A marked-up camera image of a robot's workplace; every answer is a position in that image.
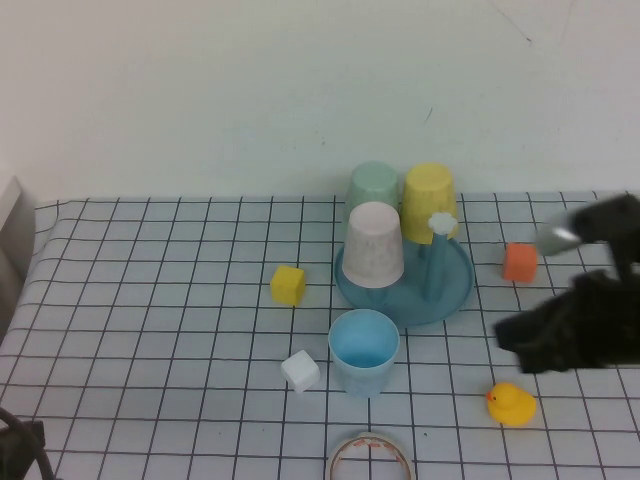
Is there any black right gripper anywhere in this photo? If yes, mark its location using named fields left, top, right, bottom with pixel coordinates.
left=494, top=268, right=640, bottom=375

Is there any light blue plastic cup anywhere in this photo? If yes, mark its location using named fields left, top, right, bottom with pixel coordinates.
left=327, top=308, right=401, bottom=400

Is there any blue cup stand tray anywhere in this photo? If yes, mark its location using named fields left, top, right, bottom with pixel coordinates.
left=333, top=212, right=476, bottom=329

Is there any yellow plastic cup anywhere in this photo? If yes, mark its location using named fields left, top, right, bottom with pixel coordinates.
left=401, top=161, right=459, bottom=246

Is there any pale pink plastic cup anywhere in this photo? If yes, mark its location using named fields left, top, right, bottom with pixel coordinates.
left=341, top=201, right=405, bottom=289

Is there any mint green plastic cup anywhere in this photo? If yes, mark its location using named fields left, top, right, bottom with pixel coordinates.
left=344, top=160, right=400, bottom=226

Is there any yellow rubber duck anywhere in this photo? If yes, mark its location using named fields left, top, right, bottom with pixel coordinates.
left=485, top=382, right=538, bottom=428

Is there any orange cube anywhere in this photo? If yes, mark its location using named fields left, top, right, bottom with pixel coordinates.
left=502, top=242, right=539, bottom=285

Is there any clear tape roll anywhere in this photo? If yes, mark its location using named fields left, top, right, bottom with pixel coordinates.
left=325, top=431, right=414, bottom=480

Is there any white cube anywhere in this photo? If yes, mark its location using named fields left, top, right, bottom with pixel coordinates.
left=280, top=349, right=321, bottom=395

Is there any yellow cube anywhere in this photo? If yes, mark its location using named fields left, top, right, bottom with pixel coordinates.
left=270, top=264, right=307, bottom=306

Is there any grey checkered tablecloth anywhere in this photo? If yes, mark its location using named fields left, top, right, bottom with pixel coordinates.
left=0, top=189, right=640, bottom=480

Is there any black left camera cable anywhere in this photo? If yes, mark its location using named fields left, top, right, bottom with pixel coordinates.
left=0, top=407, right=56, bottom=480

